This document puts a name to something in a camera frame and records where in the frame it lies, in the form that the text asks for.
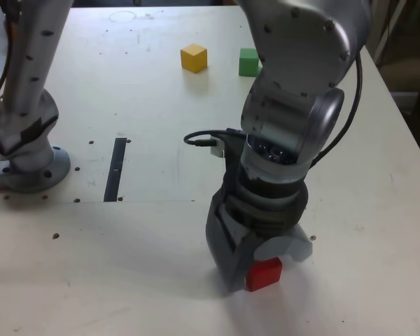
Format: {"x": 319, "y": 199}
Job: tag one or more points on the yellow cube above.
{"x": 194, "y": 59}

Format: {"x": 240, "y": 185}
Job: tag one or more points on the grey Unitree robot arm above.
{"x": 294, "y": 52}

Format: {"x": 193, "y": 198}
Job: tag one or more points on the green cube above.
{"x": 248, "y": 63}

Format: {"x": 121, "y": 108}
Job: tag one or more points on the red cube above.
{"x": 262, "y": 276}

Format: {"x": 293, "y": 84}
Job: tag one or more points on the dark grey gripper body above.
{"x": 269, "y": 227}

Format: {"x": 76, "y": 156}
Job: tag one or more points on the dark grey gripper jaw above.
{"x": 227, "y": 252}

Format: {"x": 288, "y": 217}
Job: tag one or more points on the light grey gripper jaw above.
{"x": 287, "y": 245}

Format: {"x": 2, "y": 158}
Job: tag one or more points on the black tape strip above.
{"x": 115, "y": 168}

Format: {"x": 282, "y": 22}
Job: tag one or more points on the white gripper camera box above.
{"x": 217, "y": 150}

